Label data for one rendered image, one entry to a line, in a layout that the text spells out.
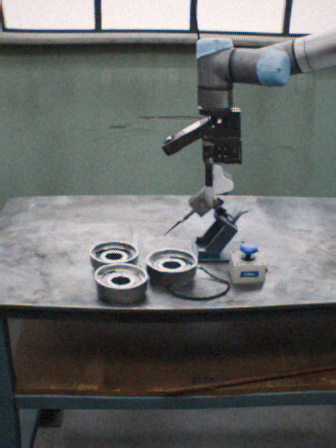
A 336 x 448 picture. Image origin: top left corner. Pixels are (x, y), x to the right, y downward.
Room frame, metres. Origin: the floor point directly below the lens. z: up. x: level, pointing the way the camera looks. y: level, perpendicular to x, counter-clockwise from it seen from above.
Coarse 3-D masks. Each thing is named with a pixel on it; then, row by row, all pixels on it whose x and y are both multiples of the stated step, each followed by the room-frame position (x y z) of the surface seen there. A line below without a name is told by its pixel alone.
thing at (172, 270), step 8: (168, 248) 1.24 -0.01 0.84; (152, 256) 1.22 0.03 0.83; (160, 256) 1.23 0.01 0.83; (168, 256) 1.23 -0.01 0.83; (176, 256) 1.23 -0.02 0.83; (184, 256) 1.23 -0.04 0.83; (192, 256) 1.21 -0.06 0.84; (152, 264) 1.20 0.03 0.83; (160, 264) 1.19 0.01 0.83; (168, 264) 1.21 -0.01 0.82; (176, 264) 1.21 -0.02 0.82; (184, 264) 1.19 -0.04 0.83; (152, 272) 1.15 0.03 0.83; (160, 272) 1.14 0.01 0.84; (168, 272) 1.14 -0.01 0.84; (176, 272) 1.14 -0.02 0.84; (184, 272) 1.14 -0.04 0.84; (192, 272) 1.16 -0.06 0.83; (152, 280) 1.16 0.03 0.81; (160, 280) 1.14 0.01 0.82; (168, 280) 1.14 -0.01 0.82; (176, 280) 1.14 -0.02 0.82; (184, 280) 1.14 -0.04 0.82
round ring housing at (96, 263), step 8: (96, 248) 1.25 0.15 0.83; (104, 248) 1.26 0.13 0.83; (128, 248) 1.26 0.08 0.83; (136, 248) 1.24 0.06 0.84; (104, 256) 1.22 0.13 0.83; (112, 256) 1.24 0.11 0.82; (120, 256) 1.24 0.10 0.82; (136, 256) 1.20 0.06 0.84; (96, 264) 1.18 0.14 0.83; (104, 264) 1.17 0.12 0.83; (128, 264) 1.18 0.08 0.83; (136, 264) 1.20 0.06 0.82
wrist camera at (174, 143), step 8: (208, 120) 1.28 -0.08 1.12; (192, 128) 1.26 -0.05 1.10; (200, 128) 1.25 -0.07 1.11; (208, 128) 1.25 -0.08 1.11; (176, 136) 1.27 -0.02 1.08; (184, 136) 1.25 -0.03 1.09; (192, 136) 1.25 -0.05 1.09; (200, 136) 1.25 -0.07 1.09; (168, 144) 1.25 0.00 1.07; (176, 144) 1.25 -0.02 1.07; (184, 144) 1.25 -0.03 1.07; (168, 152) 1.25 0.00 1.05
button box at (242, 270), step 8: (232, 256) 1.20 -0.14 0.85; (240, 256) 1.20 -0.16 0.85; (256, 256) 1.20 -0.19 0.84; (232, 264) 1.18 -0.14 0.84; (240, 264) 1.16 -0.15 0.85; (248, 264) 1.16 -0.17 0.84; (256, 264) 1.16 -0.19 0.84; (264, 264) 1.16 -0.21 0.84; (232, 272) 1.17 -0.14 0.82; (240, 272) 1.16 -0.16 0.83; (248, 272) 1.16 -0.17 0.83; (256, 272) 1.16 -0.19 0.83; (264, 272) 1.16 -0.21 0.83; (232, 280) 1.16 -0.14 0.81; (240, 280) 1.16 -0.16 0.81; (248, 280) 1.16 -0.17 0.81; (256, 280) 1.16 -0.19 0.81
